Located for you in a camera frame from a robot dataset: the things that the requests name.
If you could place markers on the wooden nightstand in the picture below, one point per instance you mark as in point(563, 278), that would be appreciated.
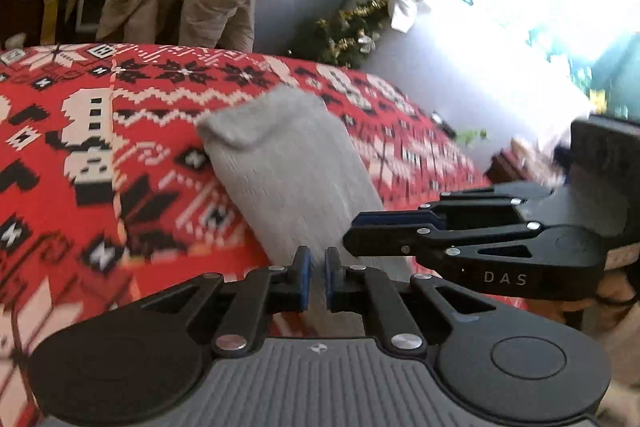
point(505, 172)

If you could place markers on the white ribbon bow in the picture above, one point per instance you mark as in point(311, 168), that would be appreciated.
point(407, 7)

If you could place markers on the grey polo shirt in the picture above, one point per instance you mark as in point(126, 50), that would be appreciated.
point(290, 167)

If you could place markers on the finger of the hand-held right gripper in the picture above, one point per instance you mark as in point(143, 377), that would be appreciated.
point(385, 241)
point(395, 218)

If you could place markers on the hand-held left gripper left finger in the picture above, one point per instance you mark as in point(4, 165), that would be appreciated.
point(303, 279)

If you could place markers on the red patterned blanket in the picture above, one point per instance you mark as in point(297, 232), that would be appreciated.
point(150, 147)

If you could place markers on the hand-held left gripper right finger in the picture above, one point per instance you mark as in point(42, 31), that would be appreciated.
point(330, 281)

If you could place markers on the decorated christmas tree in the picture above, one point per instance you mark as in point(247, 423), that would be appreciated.
point(345, 32)

